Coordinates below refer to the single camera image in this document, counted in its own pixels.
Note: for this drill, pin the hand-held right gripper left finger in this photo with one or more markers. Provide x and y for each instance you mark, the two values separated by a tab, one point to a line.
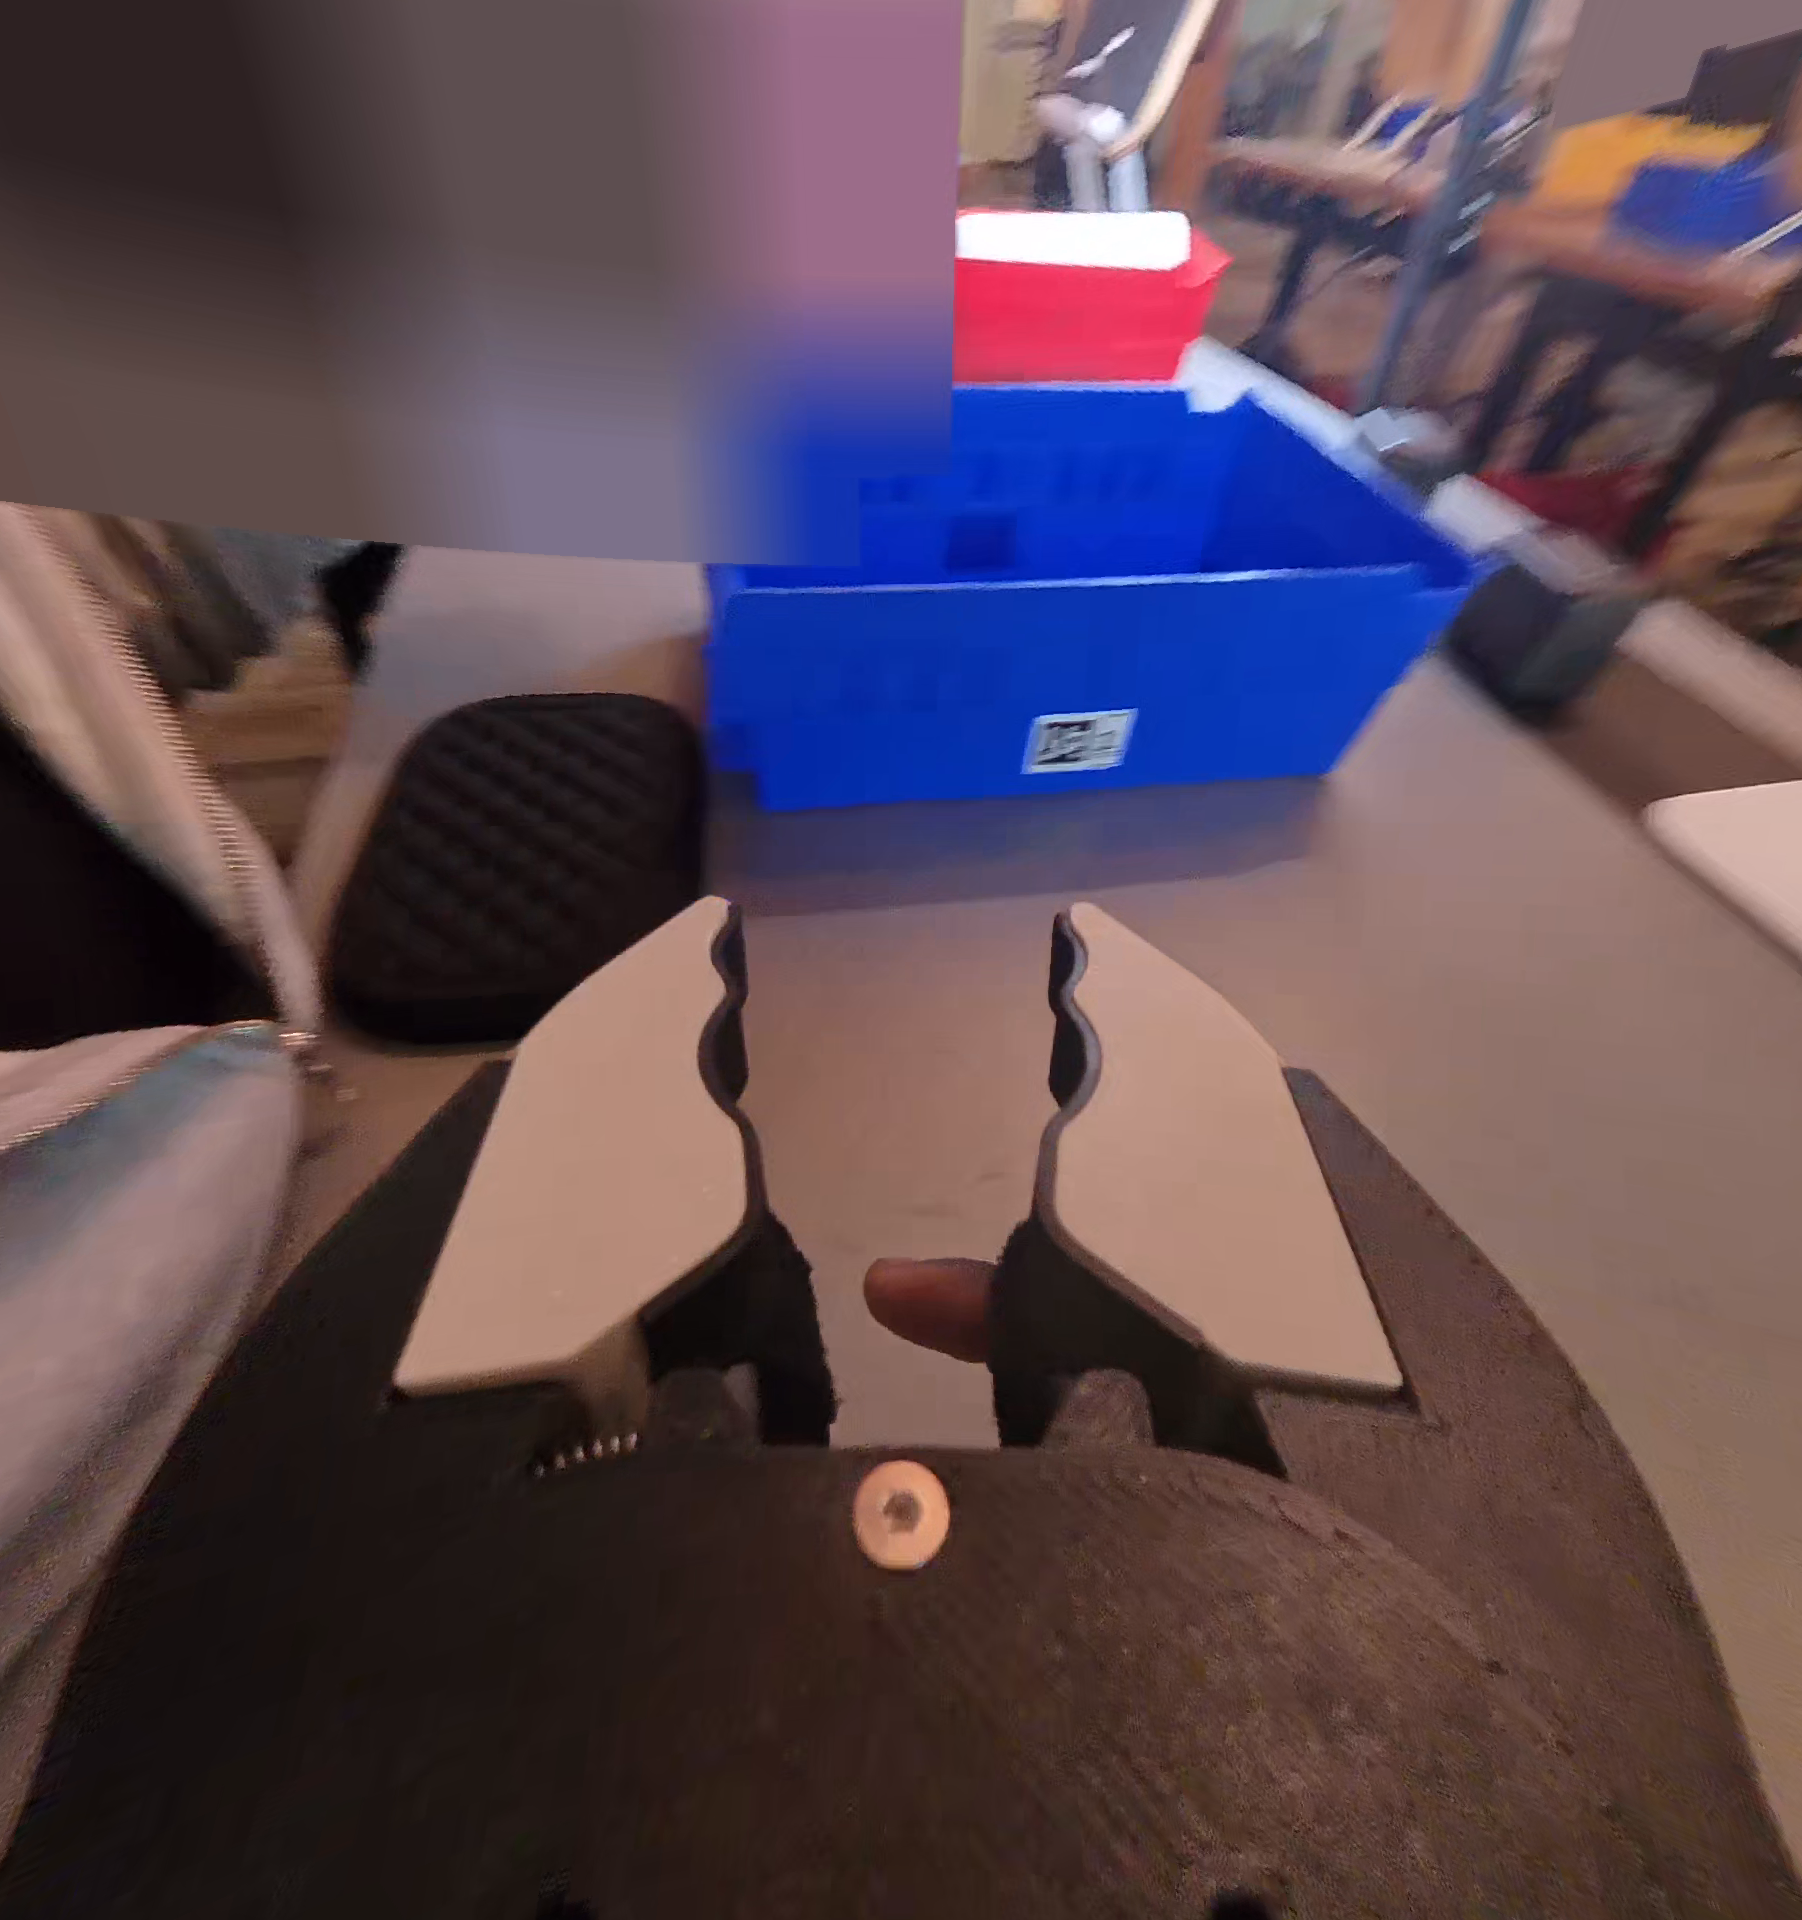
586	1171

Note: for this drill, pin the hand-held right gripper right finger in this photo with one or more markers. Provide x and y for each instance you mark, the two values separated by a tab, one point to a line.
1216	1184

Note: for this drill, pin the red plastic bin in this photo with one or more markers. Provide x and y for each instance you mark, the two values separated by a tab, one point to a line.
1067	323

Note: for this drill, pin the person's left forearm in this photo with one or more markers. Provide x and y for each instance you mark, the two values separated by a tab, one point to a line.
93	1274

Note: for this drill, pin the person's right hand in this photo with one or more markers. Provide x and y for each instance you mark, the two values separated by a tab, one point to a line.
932	1306

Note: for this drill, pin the black quilted wrist pad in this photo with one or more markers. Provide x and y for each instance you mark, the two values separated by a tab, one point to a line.
526	854

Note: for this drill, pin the blue plastic bin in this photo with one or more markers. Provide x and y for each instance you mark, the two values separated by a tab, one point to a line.
900	675

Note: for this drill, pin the black floor bin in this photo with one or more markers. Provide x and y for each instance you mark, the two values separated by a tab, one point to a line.
1539	638

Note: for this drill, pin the white flat board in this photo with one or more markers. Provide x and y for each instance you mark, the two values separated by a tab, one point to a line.
1771	872

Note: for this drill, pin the person's grey hoodie torso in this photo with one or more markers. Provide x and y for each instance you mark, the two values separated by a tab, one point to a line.
60	644

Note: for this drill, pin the wooden table black legs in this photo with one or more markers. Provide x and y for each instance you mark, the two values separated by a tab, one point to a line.
1338	169
1607	259

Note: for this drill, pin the blue yellow crates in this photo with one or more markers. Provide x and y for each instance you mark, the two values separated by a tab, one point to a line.
1689	203

